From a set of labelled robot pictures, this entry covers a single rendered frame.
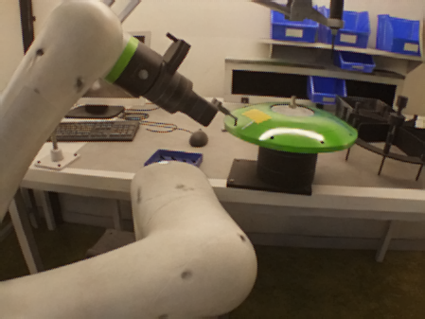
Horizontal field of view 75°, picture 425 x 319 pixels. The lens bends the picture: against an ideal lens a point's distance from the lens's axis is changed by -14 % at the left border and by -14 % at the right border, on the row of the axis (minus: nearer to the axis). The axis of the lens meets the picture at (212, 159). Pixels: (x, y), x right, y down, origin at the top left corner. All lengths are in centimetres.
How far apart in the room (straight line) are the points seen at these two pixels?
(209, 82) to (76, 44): 130
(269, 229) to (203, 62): 106
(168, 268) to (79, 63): 26
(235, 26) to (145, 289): 141
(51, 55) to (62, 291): 27
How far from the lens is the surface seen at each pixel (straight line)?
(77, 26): 40
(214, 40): 162
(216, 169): 82
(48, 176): 91
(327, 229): 204
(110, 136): 105
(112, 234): 80
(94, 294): 36
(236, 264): 36
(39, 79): 41
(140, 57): 55
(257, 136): 62
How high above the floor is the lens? 127
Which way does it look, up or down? 24 degrees down
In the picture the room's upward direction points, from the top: 2 degrees clockwise
